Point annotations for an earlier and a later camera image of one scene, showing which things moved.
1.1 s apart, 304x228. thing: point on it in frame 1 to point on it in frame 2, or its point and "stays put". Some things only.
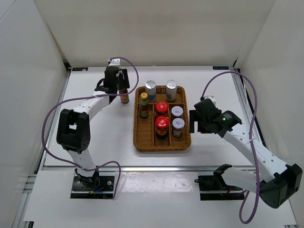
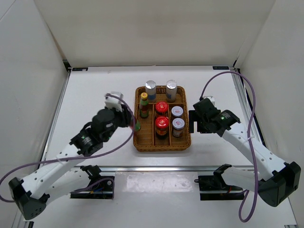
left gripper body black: [120, 84] to [121, 118]
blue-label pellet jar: [150, 89] stays put
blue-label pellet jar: [171, 90] stays put
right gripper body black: [202, 127] stays put
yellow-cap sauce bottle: [124, 99] to [137, 125]
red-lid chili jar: [162, 108] stays put
